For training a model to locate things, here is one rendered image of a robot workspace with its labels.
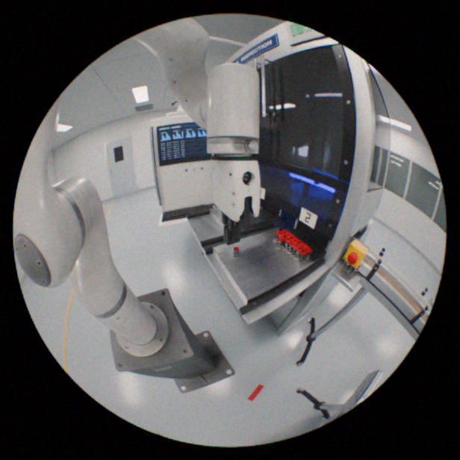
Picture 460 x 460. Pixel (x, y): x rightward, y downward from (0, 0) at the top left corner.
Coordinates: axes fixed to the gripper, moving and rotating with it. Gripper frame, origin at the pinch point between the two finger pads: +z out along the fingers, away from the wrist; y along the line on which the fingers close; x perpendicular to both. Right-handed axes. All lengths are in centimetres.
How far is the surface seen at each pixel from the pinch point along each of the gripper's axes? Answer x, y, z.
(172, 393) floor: 60, -23, 110
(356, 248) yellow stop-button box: -38.3, -18.0, 7.3
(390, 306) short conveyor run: -49, -49, 23
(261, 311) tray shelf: -4.5, -10.0, 22.2
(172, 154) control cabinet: 0, 90, -14
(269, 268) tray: -16.9, 2.7, 22.0
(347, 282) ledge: -39, -22, 22
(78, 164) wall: 337, 549, -71
